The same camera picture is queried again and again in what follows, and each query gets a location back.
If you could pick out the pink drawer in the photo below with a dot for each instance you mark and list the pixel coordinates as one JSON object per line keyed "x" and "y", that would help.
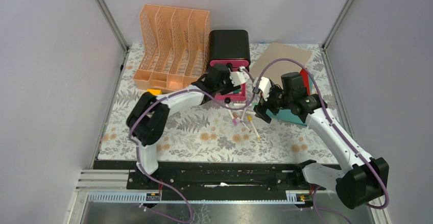
{"x": 227, "y": 95}
{"x": 236, "y": 63}

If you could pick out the black mounting rail base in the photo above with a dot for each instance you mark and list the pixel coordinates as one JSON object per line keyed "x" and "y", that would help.
{"x": 214, "y": 181}

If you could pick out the yellow cap white marker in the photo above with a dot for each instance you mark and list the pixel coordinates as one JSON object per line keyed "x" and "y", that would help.
{"x": 249, "y": 117}

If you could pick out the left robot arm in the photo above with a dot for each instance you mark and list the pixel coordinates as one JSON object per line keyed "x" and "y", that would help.
{"x": 148, "y": 118}

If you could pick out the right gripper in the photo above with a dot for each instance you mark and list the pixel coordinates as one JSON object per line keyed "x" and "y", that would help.
{"x": 260, "y": 109}

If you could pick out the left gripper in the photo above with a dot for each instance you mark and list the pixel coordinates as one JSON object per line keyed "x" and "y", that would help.
{"x": 230, "y": 87}

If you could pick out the floral table mat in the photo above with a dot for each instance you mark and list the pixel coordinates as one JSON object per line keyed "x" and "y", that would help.
{"x": 207, "y": 134}

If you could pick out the red folder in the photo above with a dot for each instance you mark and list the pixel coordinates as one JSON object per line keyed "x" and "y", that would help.
{"x": 306, "y": 80}

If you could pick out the peach plastic file organizer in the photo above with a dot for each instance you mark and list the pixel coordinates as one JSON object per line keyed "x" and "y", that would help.
{"x": 176, "y": 42}

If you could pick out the teal folder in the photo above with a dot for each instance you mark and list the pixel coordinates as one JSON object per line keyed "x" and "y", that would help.
{"x": 287, "y": 116}

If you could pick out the black drawer cabinet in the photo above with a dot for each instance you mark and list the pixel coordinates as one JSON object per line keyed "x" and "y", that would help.
{"x": 229, "y": 45}

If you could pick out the pink top drawer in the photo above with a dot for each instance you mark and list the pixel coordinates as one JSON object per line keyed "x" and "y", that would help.
{"x": 236, "y": 63}

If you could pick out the pink cap white marker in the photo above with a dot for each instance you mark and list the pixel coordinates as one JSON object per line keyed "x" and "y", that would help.
{"x": 232, "y": 117}

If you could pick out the purple cap white marker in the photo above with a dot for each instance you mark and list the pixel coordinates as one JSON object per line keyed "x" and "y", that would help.
{"x": 243, "y": 113}

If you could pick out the pink bottom drawer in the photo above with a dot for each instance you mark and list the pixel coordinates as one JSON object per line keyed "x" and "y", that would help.
{"x": 227, "y": 95}

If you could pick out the yellow plastic block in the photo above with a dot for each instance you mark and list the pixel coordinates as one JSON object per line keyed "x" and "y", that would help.
{"x": 155, "y": 91}

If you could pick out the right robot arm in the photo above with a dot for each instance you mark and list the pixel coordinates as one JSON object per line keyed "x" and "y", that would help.
{"x": 361, "y": 178}

